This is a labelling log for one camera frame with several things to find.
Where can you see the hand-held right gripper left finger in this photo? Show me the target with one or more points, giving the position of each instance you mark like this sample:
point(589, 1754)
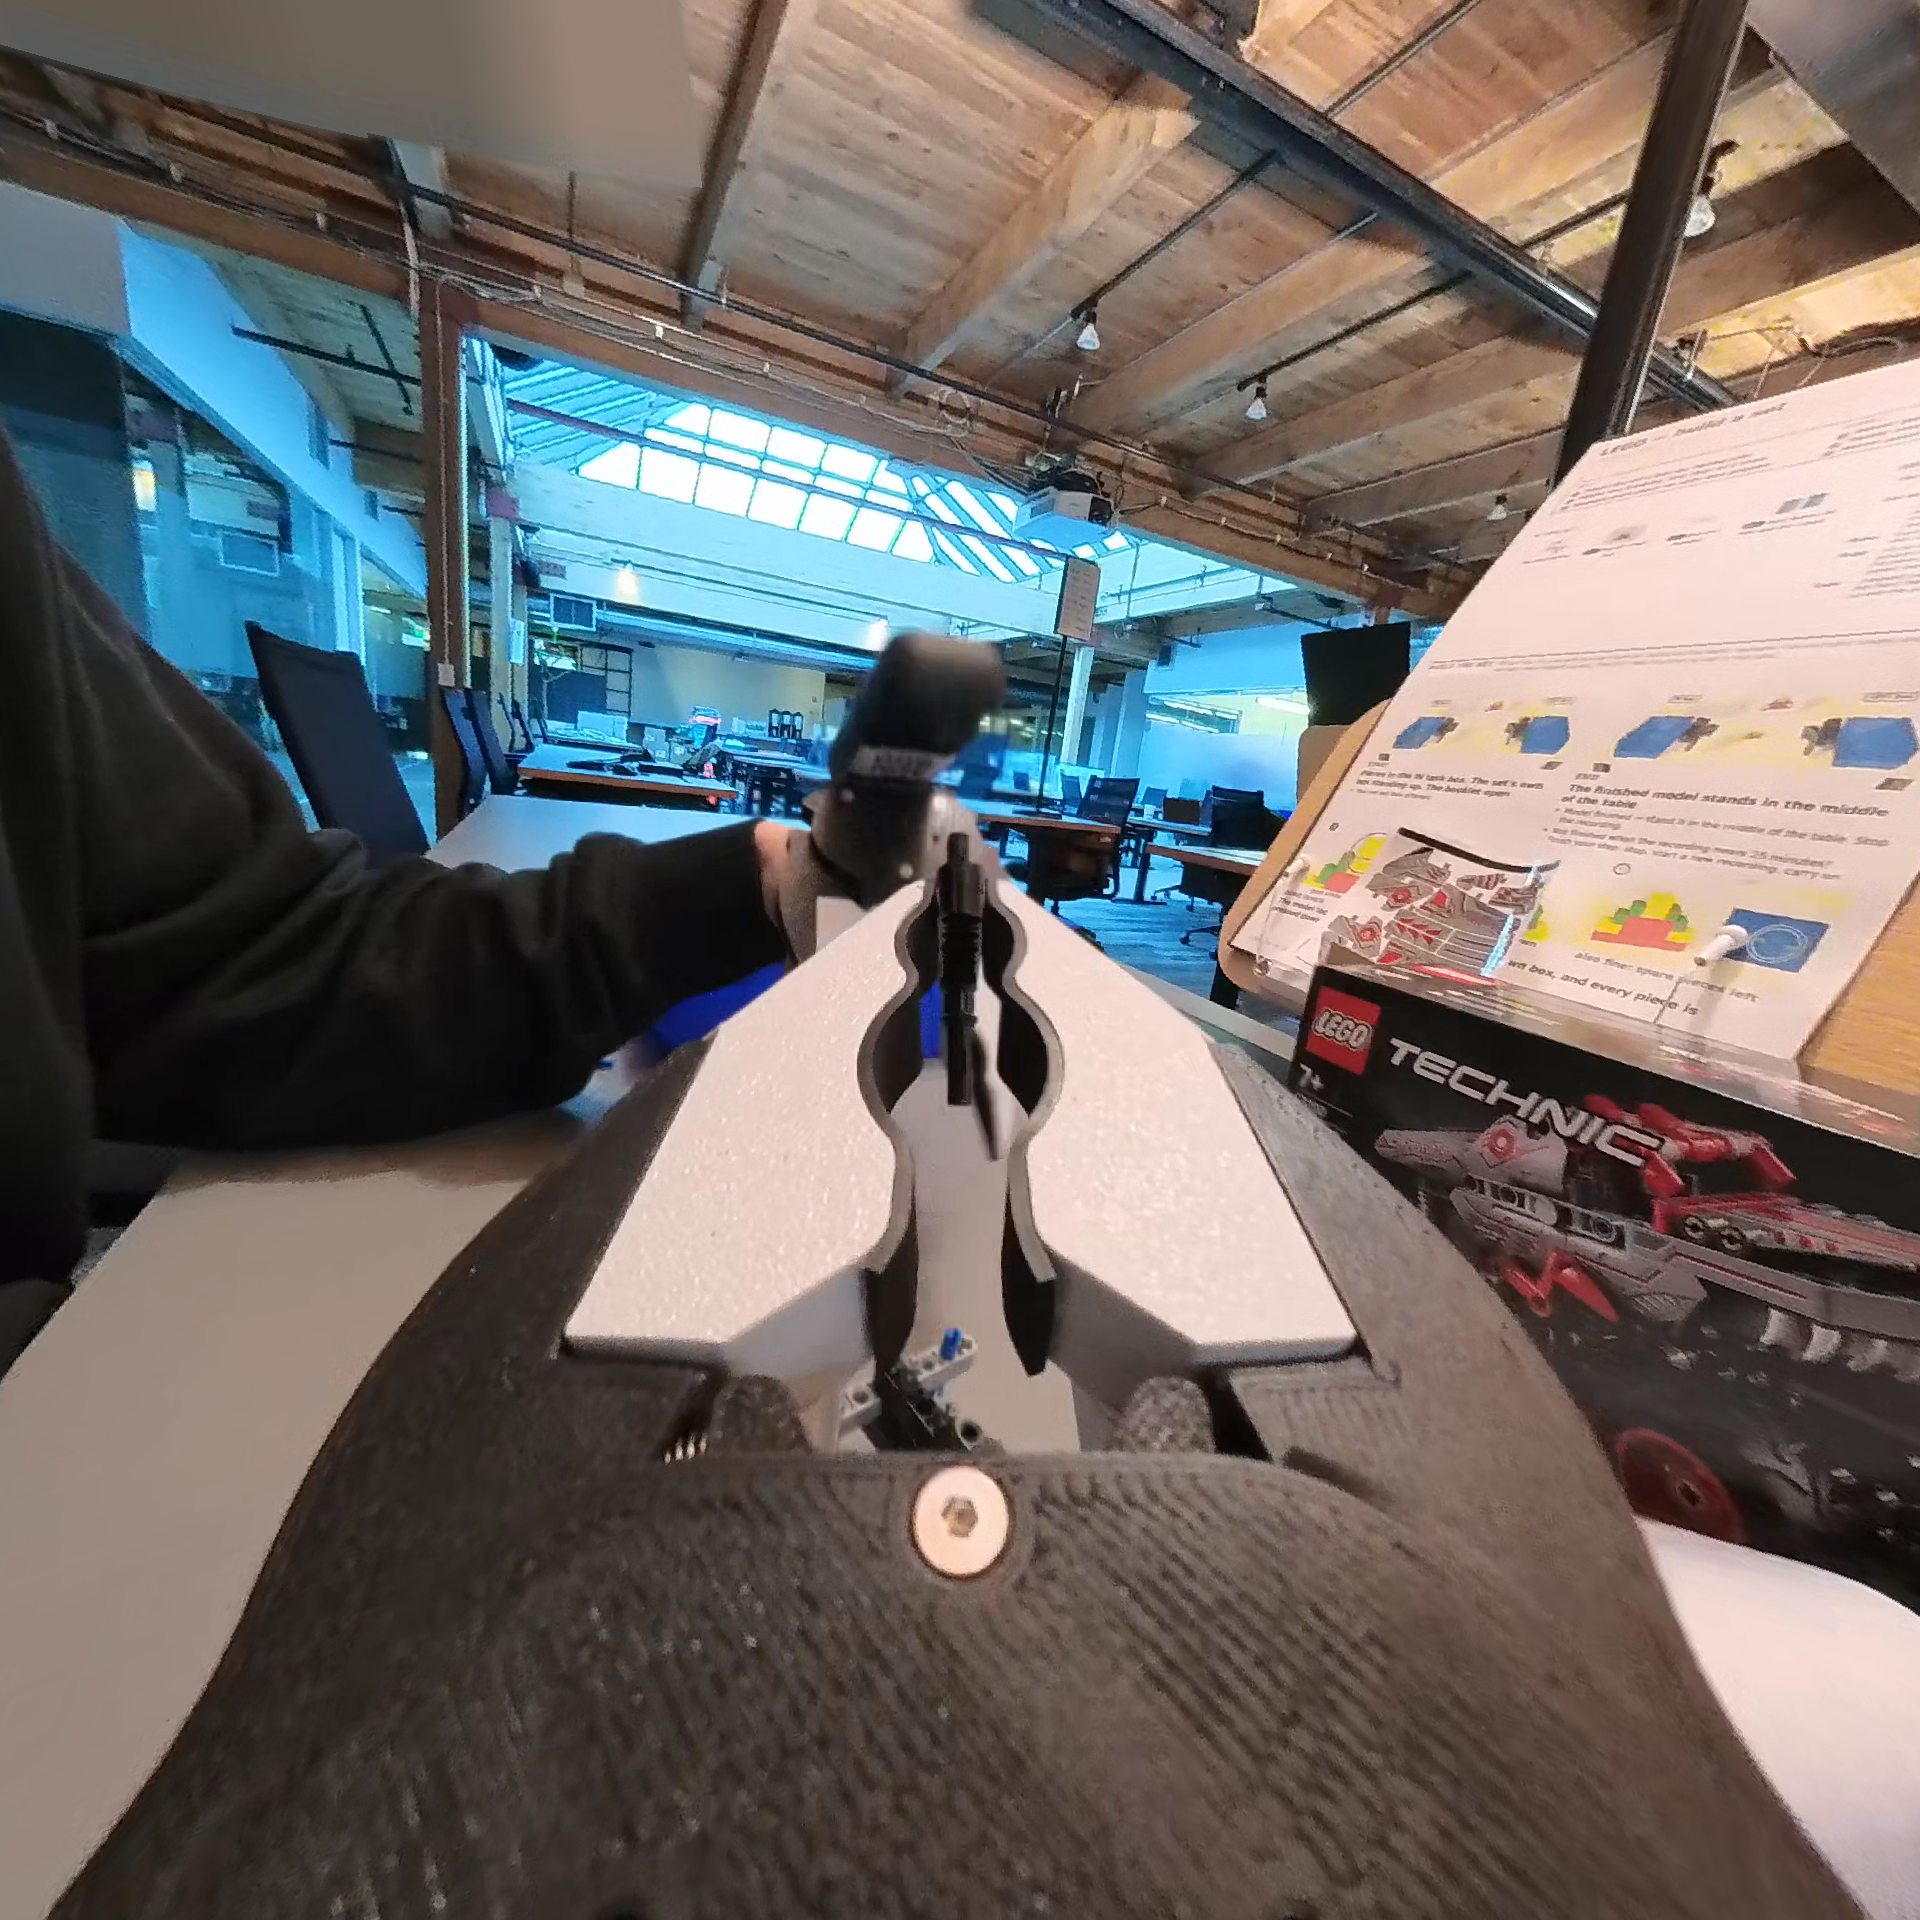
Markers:
point(735, 1185)

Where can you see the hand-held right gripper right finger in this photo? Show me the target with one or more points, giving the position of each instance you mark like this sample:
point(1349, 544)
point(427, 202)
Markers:
point(1185, 1185)

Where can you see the black holed beam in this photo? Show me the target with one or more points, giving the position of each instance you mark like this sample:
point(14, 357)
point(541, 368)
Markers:
point(961, 961)

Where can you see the grey black brick model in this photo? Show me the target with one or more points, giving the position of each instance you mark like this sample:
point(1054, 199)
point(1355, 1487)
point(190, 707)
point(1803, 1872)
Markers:
point(916, 1394)

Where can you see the person's left forearm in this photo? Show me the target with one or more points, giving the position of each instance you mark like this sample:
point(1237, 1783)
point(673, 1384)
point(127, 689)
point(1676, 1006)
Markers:
point(452, 974)

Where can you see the long wooden office desk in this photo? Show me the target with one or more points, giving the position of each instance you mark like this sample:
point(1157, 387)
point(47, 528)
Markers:
point(622, 777)

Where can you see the grey desk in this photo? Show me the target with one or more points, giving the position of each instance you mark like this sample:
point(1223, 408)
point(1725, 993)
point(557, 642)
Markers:
point(226, 1349)

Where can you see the person's left hand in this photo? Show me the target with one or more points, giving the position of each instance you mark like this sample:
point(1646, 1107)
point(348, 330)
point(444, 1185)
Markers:
point(782, 886)

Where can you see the blue bin with white label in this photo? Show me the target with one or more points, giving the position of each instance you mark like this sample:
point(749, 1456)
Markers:
point(722, 1014)

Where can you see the ceiling projector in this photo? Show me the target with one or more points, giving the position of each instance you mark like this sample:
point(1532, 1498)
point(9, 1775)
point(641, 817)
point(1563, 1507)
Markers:
point(1066, 509)

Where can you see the clear plastic bag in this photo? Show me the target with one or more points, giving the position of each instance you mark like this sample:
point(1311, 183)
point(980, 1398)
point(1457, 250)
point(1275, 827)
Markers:
point(1426, 907)

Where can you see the black toy truck box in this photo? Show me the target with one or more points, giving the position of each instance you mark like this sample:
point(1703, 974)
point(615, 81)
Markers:
point(1651, 1243)

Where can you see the dark office chair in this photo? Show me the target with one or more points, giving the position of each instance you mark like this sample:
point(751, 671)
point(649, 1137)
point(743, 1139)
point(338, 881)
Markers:
point(340, 743)

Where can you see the wooden instruction board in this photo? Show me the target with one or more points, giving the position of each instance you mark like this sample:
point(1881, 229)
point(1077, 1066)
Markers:
point(1725, 675)

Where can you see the black steel post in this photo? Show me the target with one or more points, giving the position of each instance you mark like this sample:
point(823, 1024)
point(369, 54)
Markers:
point(1651, 224)

